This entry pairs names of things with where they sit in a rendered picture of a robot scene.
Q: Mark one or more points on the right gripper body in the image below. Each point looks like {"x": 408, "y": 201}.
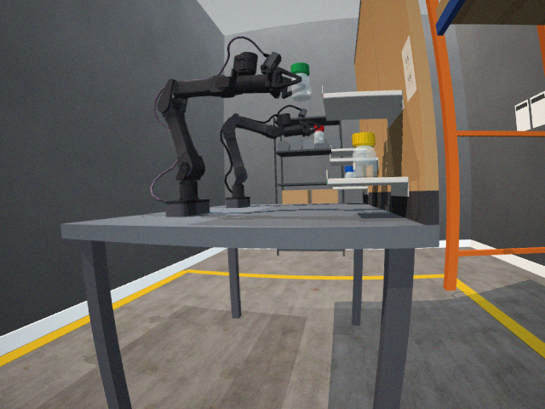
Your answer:
{"x": 258, "y": 82}

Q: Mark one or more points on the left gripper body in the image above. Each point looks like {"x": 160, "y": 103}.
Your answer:
{"x": 299, "y": 129}

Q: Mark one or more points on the clear glass bottle with yellow cap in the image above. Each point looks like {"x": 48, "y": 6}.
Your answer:
{"x": 364, "y": 155}

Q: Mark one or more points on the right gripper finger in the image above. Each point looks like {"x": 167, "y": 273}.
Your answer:
{"x": 278, "y": 75}
{"x": 286, "y": 94}

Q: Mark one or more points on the clear bottle with red cap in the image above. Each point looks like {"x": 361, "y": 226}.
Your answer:
{"x": 319, "y": 136}

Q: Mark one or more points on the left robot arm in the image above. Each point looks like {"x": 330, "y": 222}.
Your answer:
{"x": 264, "y": 129}

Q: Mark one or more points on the clear bottle with green cap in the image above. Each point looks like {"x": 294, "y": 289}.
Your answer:
{"x": 302, "y": 91}

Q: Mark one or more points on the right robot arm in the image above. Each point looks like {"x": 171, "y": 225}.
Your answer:
{"x": 191, "y": 165}

